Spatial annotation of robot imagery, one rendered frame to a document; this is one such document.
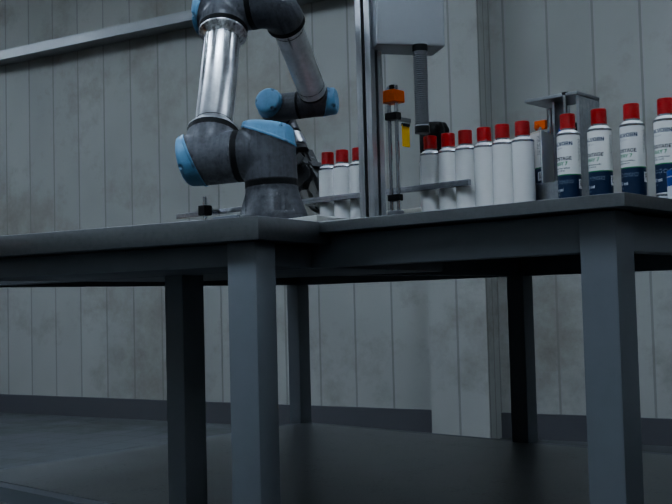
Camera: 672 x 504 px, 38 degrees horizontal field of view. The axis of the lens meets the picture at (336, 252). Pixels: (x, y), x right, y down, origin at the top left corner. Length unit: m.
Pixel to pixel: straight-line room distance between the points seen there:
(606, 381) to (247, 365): 0.58
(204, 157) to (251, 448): 0.74
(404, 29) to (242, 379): 1.05
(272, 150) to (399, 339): 3.10
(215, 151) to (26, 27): 4.95
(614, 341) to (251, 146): 0.96
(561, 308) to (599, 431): 3.30
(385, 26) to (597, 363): 1.15
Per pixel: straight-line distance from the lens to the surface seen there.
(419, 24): 2.42
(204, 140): 2.19
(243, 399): 1.69
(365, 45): 2.42
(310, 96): 2.64
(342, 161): 2.63
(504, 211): 1.56
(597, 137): 2.20
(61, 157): 6.64
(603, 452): 1.53
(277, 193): 2.11
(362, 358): 5.25
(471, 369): 4.80
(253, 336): 1.67
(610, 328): 1.51
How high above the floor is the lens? 0.69
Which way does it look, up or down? 3 degrees up
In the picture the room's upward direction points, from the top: 1 degrees counter-clockwise
